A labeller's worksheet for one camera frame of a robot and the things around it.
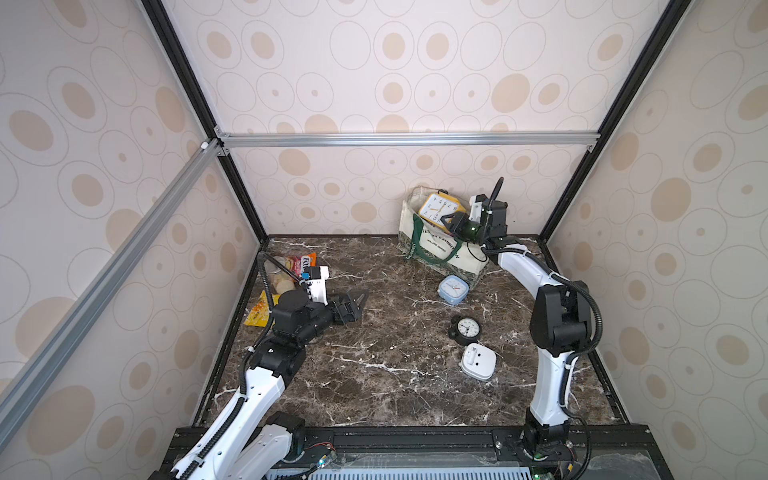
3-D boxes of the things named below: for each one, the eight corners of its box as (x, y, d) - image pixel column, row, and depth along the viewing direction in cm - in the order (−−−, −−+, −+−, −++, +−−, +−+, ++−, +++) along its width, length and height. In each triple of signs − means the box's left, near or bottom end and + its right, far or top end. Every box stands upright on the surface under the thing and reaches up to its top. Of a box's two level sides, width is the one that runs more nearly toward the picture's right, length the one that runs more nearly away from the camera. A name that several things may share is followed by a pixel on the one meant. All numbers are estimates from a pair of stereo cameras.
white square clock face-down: (459, 375, 87) (462, 370, 84) (463, 345, 93) (465, 339, 90) (492, 384, 85) (495, 379, 82) (493, 352, 91) (497, 347, 89)
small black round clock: (450, 348, 92) (452, 342, 89) (447, 321, 98) (448, 315, 95) (480, 348, 92) (483, 342, 89) (475, 321, 98) (478, 315, 95)
